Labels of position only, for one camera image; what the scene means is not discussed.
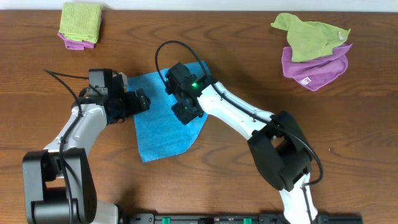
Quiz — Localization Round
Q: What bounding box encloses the blue cloth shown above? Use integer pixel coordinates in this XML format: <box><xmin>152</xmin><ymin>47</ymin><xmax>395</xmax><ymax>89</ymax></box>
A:
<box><xmin>127</xmin><ymin>68</ymin><xmax>208</xmax><ymax>162</ymax></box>

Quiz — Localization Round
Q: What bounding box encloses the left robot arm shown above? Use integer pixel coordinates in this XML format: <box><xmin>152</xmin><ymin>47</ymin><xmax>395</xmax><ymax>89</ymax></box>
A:
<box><xmin>22</xmin><ymin>68</ymin><xmax>150</xmax><ymax>224</ymax></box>

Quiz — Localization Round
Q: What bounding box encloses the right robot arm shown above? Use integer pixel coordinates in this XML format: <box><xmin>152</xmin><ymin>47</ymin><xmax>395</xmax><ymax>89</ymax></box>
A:
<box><xmin>165</xmin><ymin>63</ymin><xmax>318</xmax><ymax>223</ymax></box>

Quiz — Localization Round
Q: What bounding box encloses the folded purple cloth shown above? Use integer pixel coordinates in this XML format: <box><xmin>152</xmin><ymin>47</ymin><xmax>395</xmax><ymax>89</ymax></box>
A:
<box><xmin>57</xmin><ymin>13</ymin><xmax>103</xmax><ymax>50</ymax></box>

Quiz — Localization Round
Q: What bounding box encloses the folded green cloth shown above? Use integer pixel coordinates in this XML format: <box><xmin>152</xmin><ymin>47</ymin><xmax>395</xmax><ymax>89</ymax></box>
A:
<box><xmin>59</xmin><ymin>2</ymin><xmax>103</xmax><ymax>44</ymax></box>

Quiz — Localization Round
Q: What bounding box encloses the crumpled purple cloth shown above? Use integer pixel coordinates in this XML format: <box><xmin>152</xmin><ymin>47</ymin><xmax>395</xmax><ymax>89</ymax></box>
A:
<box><xmin>281</xmin><ymin>44</ymin><xmax>353</xmax><ymax>91</ymax></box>

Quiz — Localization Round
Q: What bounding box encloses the crumpled green cloth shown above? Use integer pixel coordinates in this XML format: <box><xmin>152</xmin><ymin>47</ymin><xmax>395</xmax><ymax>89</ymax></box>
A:
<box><xmin>271</xmin><ymin>12</ymin><xmax>350</xmax><ymax>62</ymax></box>

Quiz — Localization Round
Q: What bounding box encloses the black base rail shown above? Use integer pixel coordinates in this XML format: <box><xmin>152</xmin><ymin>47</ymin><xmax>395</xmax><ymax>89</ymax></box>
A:
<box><xmin>118</xmin><ymin>213</ymin><xmax>364</xmax><ymax>224</ymax></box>

